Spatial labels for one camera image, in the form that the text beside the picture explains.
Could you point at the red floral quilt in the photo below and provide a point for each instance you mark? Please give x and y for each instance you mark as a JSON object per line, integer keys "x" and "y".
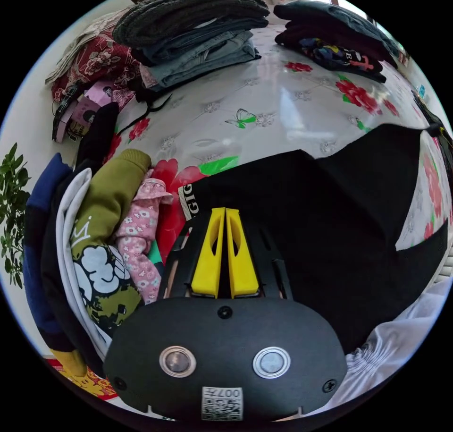
{"x": 95, "y": 63}

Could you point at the pile of dark clothes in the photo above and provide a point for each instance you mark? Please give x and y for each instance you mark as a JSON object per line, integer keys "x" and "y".
{"x": 336, "y": 39}

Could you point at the pile of colourful clothes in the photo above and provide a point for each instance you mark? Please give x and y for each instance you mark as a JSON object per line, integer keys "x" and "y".
{"x": 92, "y": 248}

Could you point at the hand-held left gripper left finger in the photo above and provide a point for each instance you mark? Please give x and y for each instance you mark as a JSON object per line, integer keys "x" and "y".
{"x": 208, "y": 262}

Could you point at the pile of folded clothes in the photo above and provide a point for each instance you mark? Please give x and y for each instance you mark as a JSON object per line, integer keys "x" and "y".
{"x": 198, "y": 39}

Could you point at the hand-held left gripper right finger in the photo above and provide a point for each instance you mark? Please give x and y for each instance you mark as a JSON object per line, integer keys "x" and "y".
{"x": 242, "y": 262}

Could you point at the bed with floral sheet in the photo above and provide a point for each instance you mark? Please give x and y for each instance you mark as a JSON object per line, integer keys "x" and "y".
{"x": 247, "y": 95}

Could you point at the black long pants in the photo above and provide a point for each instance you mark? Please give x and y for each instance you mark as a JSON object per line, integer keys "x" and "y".
{"x": 318, "y": 226}

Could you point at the green potted plant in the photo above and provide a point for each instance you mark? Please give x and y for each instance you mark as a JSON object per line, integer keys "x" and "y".
{"x": 12, "y": 212}

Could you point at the person's body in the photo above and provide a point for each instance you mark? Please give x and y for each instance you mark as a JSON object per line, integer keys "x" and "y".
{"x": 396, "y": 343}

